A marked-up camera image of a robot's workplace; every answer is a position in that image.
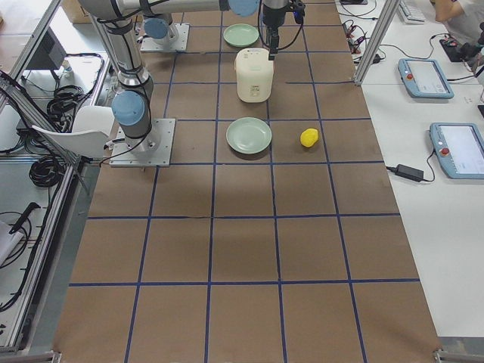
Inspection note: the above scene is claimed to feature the power strip with plugs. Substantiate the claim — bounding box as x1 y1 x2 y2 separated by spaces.
342 20 369 55

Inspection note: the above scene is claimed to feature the black power adapter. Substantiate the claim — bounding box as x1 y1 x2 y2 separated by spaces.
395 164 424 182

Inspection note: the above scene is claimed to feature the black cable bundle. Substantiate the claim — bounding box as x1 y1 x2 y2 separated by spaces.
29 85 90 188

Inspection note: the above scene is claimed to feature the brown paper mat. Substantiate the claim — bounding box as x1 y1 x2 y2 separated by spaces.
54 1 439 362

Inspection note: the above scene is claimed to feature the green plate near cooker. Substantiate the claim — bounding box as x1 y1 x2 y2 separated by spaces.
226 117 272 154

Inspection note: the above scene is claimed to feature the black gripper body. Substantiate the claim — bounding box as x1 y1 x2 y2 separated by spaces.
262 0 305 38

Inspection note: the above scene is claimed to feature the blue teach pendant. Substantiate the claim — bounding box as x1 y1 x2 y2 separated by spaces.
430 123 483 179
398 58 455 100

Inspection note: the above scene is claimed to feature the yellow lemon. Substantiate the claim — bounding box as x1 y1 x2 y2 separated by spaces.
299 128 319 148

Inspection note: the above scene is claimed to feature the cream white rice cooker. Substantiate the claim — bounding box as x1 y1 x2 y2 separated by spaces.
234 48 274 103

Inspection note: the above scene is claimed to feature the green plate far side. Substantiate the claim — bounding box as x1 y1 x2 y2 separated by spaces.
223 23 259 48

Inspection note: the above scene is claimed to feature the white plastic chair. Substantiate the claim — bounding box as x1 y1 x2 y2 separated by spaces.
33 106 115 159

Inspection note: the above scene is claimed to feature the aluminium frame post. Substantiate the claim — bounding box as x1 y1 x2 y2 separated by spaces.
353 0 400 85

